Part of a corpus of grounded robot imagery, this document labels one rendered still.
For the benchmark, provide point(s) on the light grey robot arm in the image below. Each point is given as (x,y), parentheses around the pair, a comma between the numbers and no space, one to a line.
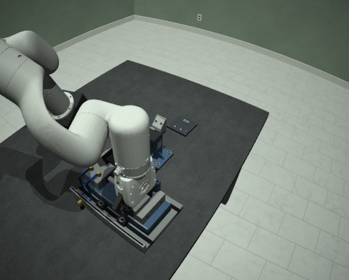
(26,62)

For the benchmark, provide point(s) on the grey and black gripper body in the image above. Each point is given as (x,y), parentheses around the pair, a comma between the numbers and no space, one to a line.
(133,189)

